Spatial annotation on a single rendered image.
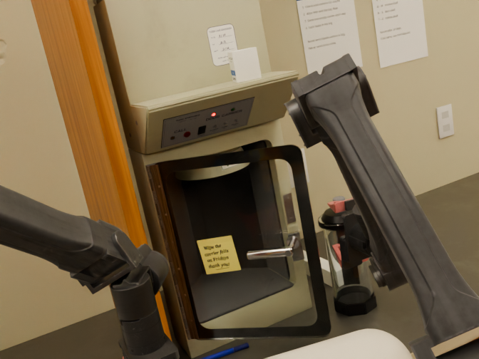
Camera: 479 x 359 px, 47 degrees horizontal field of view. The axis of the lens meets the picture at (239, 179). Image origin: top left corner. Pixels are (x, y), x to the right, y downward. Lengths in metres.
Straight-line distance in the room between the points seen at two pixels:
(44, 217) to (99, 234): 0.09
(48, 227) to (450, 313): 0.46
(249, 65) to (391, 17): 0.95
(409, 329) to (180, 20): 0.79
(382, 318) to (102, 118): 0.74
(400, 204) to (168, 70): 0.66
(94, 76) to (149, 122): 0.12
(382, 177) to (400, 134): 1.41
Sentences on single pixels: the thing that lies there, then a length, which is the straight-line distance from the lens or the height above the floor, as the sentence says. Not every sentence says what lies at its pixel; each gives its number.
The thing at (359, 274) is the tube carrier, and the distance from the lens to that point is 1.29.
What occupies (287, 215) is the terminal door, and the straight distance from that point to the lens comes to 1.07.
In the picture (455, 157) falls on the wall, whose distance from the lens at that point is 2.21.
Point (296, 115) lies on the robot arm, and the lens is 0.74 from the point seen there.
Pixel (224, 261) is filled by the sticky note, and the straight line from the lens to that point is 1.14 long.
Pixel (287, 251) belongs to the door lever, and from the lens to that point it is 1.04.
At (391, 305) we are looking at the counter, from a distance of 1.36.
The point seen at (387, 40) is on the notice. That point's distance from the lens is 1.97.
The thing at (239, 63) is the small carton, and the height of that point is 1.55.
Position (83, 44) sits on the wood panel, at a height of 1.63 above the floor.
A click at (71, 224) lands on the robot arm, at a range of 0.75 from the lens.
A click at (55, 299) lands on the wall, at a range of 1.62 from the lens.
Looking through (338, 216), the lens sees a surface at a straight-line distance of 1.24.
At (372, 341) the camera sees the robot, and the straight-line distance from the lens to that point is 0.40.
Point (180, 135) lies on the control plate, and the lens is 1.10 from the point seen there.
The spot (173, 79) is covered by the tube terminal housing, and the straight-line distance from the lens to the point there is 1.14.
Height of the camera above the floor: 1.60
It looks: 14 degrees down
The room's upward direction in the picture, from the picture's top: 11 degrees counter-clockwise
